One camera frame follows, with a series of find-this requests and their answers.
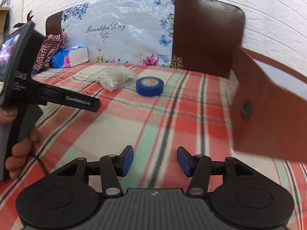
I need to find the blue tape roll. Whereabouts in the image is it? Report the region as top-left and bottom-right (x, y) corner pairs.
(136, 76), (164, 97)

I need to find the clear bag of beads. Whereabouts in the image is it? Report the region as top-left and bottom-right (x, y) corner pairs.
(91, 65), (137, 92)

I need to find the person's left hand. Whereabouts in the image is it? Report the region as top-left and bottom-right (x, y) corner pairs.
(1, 106), (39, 179)

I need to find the red plaid blanket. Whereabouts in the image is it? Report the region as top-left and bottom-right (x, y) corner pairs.
(1, 63), (306, 229)

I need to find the blue floral tissue pack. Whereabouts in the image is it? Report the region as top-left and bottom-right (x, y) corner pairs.
(50, 46), (89, 69)

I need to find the red checkered cloth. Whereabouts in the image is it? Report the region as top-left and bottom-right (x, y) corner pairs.
(32, 33), (68, 71)

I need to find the pile of clutter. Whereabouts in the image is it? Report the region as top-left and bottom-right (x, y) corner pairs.
(13, 10), (35, 29)

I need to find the cardboard box on shelf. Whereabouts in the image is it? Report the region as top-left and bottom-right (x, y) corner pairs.
(0, 7), (9, 34)

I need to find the brown cardboard shoe box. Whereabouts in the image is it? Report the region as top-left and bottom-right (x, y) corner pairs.
(229, 47), (306, 163)

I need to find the dark brown wooden headboard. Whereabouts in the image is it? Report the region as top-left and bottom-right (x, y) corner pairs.
(46, 0), (245, 77)

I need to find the black cable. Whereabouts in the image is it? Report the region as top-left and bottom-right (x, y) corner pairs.
(30, 154), (50, 176)

